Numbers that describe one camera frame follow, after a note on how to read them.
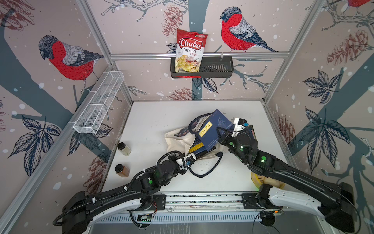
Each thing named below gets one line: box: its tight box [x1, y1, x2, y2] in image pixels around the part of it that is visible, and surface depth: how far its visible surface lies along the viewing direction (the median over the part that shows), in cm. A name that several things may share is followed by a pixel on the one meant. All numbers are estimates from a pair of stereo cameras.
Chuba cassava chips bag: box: [174, 28, 208, 73], surface depth 86 cm
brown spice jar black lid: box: [114, 163, 131, 178], surface depth 78 cm
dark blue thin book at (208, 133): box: [195, 108, 235, 152], surface depth 74 cm
